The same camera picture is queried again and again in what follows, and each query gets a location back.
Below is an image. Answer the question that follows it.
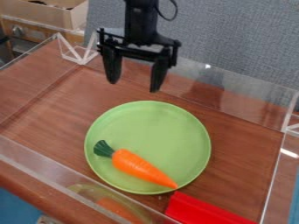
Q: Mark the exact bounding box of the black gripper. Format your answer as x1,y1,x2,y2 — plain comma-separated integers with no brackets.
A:
97,28,181,93

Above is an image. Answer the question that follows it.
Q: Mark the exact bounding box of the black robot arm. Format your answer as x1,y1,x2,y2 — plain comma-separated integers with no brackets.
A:
97,0,181,93

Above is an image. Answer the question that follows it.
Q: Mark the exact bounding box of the green plate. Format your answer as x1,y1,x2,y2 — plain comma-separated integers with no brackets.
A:
84,101,211,194

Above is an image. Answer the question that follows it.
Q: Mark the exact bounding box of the orange toy carrot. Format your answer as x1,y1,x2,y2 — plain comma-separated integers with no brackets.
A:
93,140,177,189

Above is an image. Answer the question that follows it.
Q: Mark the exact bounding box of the cardboard box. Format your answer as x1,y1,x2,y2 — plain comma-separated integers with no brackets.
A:
0,0,88,30

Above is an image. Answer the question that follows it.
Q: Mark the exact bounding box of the wooden shelf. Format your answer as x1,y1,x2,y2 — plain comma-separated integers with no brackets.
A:
0,15,84,44

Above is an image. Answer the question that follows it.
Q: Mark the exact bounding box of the red plastic block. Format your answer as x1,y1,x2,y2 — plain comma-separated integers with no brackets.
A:
164,192,256,224

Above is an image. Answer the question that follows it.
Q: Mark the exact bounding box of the clear acrylic corner bracket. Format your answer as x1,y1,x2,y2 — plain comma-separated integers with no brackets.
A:
57,32,99,65

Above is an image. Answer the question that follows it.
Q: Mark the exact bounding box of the black cable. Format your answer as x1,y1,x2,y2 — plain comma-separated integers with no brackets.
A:
153,0,179,22

